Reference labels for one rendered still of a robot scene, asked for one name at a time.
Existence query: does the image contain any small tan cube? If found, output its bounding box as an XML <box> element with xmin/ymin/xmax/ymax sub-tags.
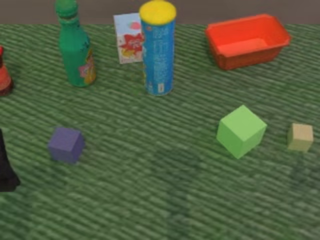
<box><xmin>286</xmin><ymin>122</ymin><xmax>314</xmax><ymax>152</ymax></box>

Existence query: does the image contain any white carton with red star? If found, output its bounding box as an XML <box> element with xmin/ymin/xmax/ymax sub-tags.
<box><xmin>113</xmin><ymin>12</ymin><xmax>145</xmax><ymax>65</ymax></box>

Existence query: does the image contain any purple cube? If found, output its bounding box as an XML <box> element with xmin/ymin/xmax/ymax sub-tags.
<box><xmin>47</xmin><ymin>126</ymin><xmax>85</xmax><ymax>165</ymax></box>

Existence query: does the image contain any green cube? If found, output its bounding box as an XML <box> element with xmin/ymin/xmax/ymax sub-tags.
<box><xmin>216</xmin><ymin>104</ymin><xmax>268</xmax><ymax>160</ymax></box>

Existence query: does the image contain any green woven table mat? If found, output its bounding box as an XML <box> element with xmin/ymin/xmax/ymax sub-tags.
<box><xmin>0</xmin><ymin>23</ymin><xmax>320</xmax><ymax>240</ymax></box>

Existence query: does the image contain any red bottle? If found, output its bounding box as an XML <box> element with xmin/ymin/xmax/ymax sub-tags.
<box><xmin>0</xmin><ymin>45</ymin><xmax>14</xmax><ymax>97</ymax></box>

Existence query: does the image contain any orange plastic bin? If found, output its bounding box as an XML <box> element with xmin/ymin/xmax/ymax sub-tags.
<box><xmin>204</xmin><ymin>13</ymin><xmax>293</xmax><ymax>71</ymax></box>

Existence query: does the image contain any green plastic bottle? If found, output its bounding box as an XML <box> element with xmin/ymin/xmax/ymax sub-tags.
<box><xmin>54</xmin><ymin>0</ymin><xmax>97</xmax><ymax>88</ymax></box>

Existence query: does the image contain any blue canister with yellow lid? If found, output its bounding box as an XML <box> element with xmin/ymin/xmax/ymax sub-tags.
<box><xmin>138</xmin><ymin>0</ymin><xmax>177</xmax><ymax>97</ymax></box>

